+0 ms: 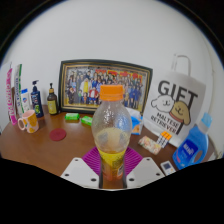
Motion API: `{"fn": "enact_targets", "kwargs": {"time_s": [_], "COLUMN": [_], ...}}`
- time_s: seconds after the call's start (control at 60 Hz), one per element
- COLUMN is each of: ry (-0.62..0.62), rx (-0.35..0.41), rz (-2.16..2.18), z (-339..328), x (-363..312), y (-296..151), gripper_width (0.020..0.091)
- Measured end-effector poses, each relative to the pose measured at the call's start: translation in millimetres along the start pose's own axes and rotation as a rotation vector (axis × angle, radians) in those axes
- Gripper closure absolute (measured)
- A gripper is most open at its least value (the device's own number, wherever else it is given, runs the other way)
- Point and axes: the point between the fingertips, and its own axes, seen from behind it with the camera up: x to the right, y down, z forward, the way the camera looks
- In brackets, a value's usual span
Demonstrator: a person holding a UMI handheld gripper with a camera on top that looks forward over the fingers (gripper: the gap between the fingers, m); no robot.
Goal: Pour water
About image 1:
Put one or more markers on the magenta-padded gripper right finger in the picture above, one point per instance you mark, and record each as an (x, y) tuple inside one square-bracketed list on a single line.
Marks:
[(146, 171)]

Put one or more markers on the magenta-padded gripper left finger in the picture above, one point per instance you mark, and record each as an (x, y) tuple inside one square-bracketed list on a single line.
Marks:
[(78, 171)]

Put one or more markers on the orange-capped clear juice bottle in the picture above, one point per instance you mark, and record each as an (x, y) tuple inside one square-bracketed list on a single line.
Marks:
[(111, 126)]

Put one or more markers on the floral printed packet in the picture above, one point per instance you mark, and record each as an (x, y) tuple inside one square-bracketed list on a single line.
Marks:
[(149, 145)]

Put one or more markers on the white orange-tipped sticks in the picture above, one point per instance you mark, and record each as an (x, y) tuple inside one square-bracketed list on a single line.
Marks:
[(164, 138)]

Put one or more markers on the flat round red coaster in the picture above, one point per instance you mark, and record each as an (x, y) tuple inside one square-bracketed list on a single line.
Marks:
[(58, 134)]

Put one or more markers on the blue detergent bottle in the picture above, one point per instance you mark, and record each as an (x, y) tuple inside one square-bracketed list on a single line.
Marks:
[(191, 150)]

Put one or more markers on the pink mug with orange print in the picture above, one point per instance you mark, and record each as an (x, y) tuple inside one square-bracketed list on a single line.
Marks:
[(30, 121)]

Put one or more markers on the brown pump bottle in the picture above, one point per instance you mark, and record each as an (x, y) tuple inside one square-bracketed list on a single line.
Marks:
[(52, 103)]

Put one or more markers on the white paper gift bag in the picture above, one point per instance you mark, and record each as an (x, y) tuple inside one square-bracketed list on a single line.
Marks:
[(173, 100)]

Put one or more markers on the dark blue pump bottle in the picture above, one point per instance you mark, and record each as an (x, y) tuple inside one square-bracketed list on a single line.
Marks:
[(37, 101)]

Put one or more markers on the dark framed group photo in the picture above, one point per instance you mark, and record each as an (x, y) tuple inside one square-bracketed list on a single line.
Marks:
[(80, 86)]

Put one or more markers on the white bottle with blue cap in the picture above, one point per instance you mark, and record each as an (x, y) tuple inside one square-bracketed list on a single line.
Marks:
[(25, 101)]

